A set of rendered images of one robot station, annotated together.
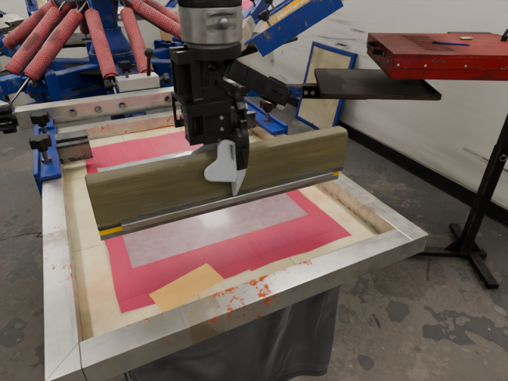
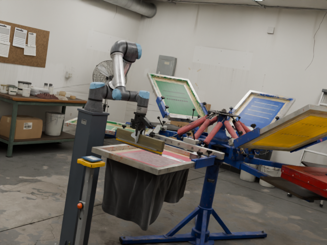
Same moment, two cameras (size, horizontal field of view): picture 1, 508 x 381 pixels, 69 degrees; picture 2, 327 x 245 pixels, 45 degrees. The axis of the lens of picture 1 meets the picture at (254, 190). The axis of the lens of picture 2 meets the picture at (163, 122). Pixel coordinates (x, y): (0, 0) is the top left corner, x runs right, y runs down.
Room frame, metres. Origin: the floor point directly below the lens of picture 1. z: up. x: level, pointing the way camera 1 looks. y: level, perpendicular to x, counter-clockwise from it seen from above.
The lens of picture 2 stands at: (-0.78, -2.37, 1.60)
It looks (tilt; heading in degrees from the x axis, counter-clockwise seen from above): 7 degrees down; 59
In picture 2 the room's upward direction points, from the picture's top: 10 degrees clockwise
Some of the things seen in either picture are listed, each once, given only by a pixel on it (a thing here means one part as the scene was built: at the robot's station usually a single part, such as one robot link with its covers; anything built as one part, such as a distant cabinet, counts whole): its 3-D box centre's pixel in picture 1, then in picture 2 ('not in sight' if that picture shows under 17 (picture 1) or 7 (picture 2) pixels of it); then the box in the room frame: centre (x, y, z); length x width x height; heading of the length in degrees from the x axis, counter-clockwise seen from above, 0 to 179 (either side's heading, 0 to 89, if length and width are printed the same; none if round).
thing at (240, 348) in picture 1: (248, 349); (126, 191); (0.45, 0.01, 0.74); 0.45 x 0.03 x 0.43; 116
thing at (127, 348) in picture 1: (190, 178); (155, 155); (0.72, 0.14, 0.97); 0.79 x 0.58 x 0.04; 26
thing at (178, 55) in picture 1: (209, 92); (138, 121); (0.48, 0.06, 1.23); 0.09 x 0.08 x 0.12; 116
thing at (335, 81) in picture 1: (267, 88); (260, 173); (1.62, -0.06, 0.91); 1.34 x 0.40 x 0.08; 86
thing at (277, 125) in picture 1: (255, 120); (203, 161); (1.05, 0.00, 0.98); 0.30 x 0.05 x 0.07; 26
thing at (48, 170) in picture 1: (49, 157); not in sight; (0.81, 0.50, 0.98); 0.30 x 0.05 x 0.07; 26
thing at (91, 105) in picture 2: not in sight; (94, 104); (0.35, 0.60, 1.25); 0.15 x 0.15 x 0.10
